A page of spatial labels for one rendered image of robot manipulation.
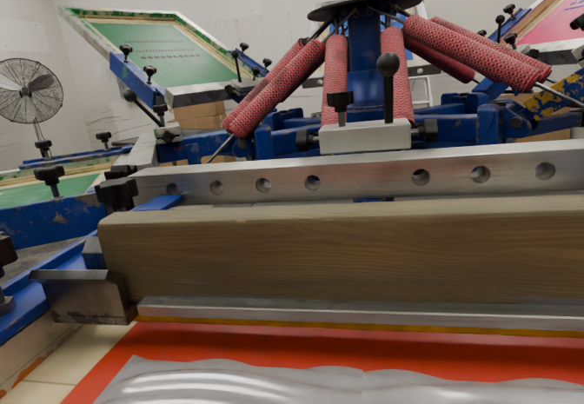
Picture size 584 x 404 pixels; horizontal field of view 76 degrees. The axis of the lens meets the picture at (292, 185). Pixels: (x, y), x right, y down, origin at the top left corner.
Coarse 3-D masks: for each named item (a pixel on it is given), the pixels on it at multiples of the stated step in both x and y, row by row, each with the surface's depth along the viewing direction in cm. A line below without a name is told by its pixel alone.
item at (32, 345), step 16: (48, 320) 31; (16, 336) 28; (32, 336) 29; (48, 336) 30; (64, 336) 32; (0, 352) 27; (16, 352) 28; (32, 352) 29; (48, 352) 30; (0, 368) 27; (16, 368) 28; (32, 368) 29; (0, 384) 27; (16, 384) 28
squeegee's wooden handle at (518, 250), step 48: (144, 240) 29; (192, 240) 28; (240, 240) 27; (288, 240) 26; (336, 240) 25; (384, 240) 25; (432, 240) 24; (480, 240) 23; (528, 240) 23; (576, 240) 22; (144, 288) 30; (192, 288) 29; (240, 288) 28; (288, 288) 27; (336, 288) 26; (384, 288) 26; (432, 288) 25; (480, 288) 24; (528, 288) 24; (576, 288) 23
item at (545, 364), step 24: (384, 336) 28; (408, 336) 28; (432, 336) 28; (456, 336) 27; (480, 336) 27; (504, 336) 27; (528, 336) 27; (384, 360) 26; (408, 360) 26; (432, 360) 26; (456, 360) 25; (480, 360) 25; (504, 360) 25; (528, 360) 25; (552, 360) 24; (576, 360) 24
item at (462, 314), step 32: (288, 320) 26; (320, 320) 26; (352, 320) 25; (384, 320) 25; (416, 320) 24; (448, 320) 24; (480, 320) 24; (512, 320) 23; (544, 320) 23; (576, 320) 22
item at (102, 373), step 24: (144, 336) 32; (168, 336) 31; (192, 336) 31; (216, 336) 30; (240, 336) 30; (264, 336) 30; (288, 336) 30; (312, 336) 29; (336, 336) 29; (360, 336) 29; (120, 360) 29; (168, 360) 28; (192, 360) 28; (240, 360) 28; (264, 360) 27; (288, 360) 27; (312, 360) 27; (336, 360) 26; (360, 360) 26; (96, 384) 27
